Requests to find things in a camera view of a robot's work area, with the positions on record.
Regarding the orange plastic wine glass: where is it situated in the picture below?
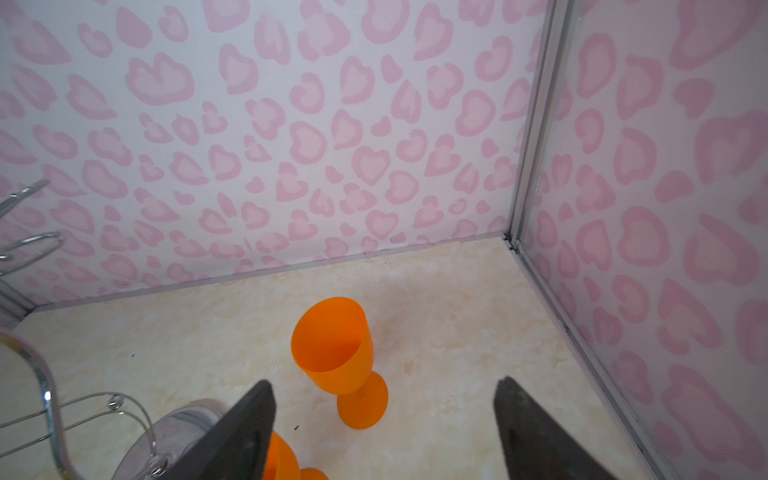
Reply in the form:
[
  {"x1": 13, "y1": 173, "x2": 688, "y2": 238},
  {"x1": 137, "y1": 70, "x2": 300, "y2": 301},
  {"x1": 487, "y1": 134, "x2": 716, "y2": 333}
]
[
  {"x1": 263, "y1": 432, "x2": 328, "y2": 480},
  {"x1": 291, "y1": 297, "x2": 389, "y2": 430}
]

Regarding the chrome wine glass rack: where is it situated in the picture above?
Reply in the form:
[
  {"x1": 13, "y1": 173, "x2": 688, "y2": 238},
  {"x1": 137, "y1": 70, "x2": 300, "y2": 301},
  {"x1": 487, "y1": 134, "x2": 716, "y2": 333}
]
[{"x1": 0, "y1": 178, "x2": 232, "y2": 480}]

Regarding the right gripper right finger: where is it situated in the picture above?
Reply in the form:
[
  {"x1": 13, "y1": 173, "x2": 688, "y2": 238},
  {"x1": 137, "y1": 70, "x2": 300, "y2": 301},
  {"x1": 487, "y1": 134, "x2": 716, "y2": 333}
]
[{"x1": 493, "y1": 377, "x2": 613, "y2": 479}]

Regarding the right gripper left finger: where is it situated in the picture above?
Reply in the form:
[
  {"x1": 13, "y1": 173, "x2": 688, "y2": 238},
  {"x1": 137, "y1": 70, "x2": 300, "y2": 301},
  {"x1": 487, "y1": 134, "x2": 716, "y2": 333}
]
[{"x1": 162, "y1": 380, "x2": 277, "y2": 480}]

